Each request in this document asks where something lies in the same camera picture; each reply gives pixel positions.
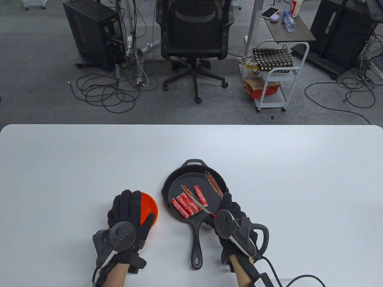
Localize black left glove cable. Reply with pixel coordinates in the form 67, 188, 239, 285
91, 266, 104, 287

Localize person's right hand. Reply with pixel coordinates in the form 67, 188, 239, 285
204, 191, 259, 274

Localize black right glove cable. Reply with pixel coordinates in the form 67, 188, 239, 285
257, 257, 326, 287

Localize black right wrist sensor box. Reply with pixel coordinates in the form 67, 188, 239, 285
254, 272, 274, 287

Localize person's left hand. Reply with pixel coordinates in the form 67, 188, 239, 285
92, 190, 156, 274

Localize white wire cart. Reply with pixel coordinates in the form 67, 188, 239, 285
22, 0, 47, 10

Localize red steel kitchen tongs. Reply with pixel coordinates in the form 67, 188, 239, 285
180, 170, 224, 219

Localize white cart with brown top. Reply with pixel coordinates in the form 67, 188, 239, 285
238, 9, 317, 113

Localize white metal frame pole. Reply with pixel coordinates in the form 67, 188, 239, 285
244, 0, 264, 56
124, 0, 136, 59

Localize red paper box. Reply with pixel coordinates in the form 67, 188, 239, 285
243, 76, 282, 100

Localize white smartphone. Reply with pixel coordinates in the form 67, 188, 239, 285
259, 7, 280, 19

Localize yellow plastic bag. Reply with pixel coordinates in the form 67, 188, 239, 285
238, 55, 259, 77

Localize long black floor cable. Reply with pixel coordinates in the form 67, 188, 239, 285
304, 82, 371, 125

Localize black computer tower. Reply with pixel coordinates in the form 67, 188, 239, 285
62, 0, 124, 71

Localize black white checkered bag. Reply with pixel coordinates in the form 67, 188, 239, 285
252, 48, 295, 72

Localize tangled black cable bundle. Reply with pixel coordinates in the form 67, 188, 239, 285
337, 31, 383, 109

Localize clear plastic water bottle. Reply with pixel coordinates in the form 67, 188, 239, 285
282, 10, 297, 33

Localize black cast iron skillet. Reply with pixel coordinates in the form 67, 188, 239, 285
161, 159, 230, 270

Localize white desk foot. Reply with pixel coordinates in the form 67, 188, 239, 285
140, 39, 164, 56

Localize black floor cable bundle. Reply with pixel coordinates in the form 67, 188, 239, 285
68, 57, 159, 114

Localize grey hand controller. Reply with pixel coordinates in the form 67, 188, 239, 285
214, 209, 269, 260
94, 221, 137, 270

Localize orange plastic bowl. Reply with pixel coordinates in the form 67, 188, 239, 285
111, 192, 159, 229

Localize red white paper cup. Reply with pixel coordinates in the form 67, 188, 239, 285
291, 0, 304, 17

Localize black mesh office chair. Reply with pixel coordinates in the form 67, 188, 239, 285
156, 0, 235, 104

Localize person's left forearm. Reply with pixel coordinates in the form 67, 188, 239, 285
97, 263, 129, 287

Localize black glove cable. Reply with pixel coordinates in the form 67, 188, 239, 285
257, 257, 326, 287
91, 266, 104, 287

